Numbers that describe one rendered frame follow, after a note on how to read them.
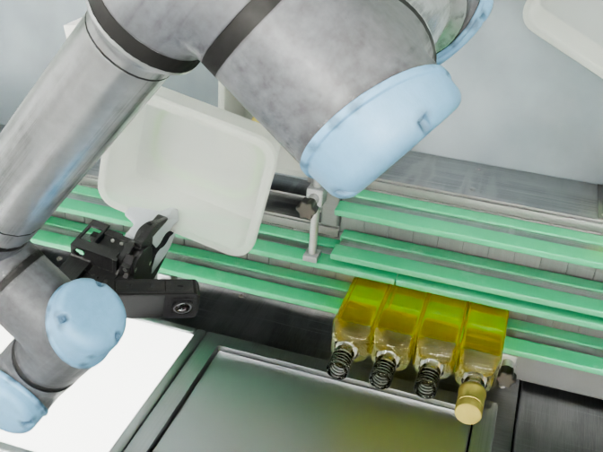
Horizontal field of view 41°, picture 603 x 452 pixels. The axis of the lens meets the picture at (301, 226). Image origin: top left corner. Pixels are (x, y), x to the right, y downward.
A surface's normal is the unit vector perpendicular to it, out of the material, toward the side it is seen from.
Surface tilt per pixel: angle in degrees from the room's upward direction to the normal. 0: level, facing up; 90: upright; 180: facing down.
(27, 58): 0
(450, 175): 90
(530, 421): 90
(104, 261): 8
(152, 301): 32
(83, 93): 6
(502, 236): 90
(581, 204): 90
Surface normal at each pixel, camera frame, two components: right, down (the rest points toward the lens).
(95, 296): 0.60, -0.48
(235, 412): 0.06, -0.87
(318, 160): -0.51, 0.66
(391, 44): 0.50, -0.36
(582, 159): -0.30, 0.46
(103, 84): -0.11, 0.67
